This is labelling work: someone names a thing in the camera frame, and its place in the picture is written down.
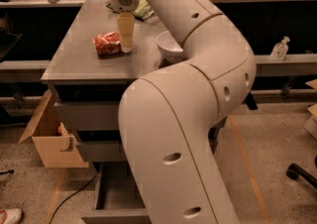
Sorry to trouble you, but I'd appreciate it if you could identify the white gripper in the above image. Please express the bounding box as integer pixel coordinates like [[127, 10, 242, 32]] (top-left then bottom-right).
[[110, 0, 140, 53]]

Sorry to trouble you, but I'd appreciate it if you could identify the red coke can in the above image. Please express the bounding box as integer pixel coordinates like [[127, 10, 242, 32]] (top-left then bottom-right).
[[93, 31, 122, 56]]

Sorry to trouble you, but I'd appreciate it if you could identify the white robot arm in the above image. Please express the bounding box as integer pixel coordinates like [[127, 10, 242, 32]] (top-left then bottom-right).
[[110, 0, 256, 224]]

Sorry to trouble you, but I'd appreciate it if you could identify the grey drawer cabinet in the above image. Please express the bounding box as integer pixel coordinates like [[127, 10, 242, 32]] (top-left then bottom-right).
[[40, 0, 259, 224]]

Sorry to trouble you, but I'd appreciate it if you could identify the grey top drawer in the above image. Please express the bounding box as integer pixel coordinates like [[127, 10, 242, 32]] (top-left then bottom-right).
[[53, 102, 119, 131]]

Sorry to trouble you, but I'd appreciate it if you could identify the grey drawer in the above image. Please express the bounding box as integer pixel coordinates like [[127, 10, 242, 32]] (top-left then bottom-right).
[[53, 102, 119, 131], [76, 141, 127, 162], [81, 162, 152, 224]]

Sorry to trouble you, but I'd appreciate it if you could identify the grey middle drawer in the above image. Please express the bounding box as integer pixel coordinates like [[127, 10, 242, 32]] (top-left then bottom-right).
[[76, 141, 127, 162]]

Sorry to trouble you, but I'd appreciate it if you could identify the grey bottom drawer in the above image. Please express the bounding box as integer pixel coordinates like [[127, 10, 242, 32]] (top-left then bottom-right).
[[81, 162, 152, 224]]

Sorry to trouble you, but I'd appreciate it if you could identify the green chip bag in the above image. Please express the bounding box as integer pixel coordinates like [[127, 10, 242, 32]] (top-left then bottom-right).
[[119, 0, 155, 21]]

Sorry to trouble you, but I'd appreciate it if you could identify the white bowl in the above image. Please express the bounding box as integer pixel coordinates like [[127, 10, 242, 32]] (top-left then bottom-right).
[[157, 31, 183, 63]]

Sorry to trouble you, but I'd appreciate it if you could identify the cardboard box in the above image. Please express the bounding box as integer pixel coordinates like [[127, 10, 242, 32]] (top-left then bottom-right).
[[19, 90, 89, 168]]

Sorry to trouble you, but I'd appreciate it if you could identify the hand sanitizer pump bottle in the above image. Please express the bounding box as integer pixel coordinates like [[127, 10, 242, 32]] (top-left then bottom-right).
[[270, 37, 290, 61]]

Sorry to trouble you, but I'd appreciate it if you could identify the black office chair base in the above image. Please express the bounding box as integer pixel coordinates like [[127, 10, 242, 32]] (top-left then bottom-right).
[[286, 164, 317, 189]]

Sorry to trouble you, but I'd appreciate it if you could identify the white sneaker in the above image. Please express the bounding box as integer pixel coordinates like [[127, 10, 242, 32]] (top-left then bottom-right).
[[0, 208, 23, 224]]

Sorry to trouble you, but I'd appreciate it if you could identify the grey shelf rail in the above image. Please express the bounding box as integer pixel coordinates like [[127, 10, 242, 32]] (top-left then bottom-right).
[[0, 60, 50, 83]]

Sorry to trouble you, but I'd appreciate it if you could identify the black floor cable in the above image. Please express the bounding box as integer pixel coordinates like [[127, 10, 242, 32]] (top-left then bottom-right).
[[49, 174, 97, 224]]

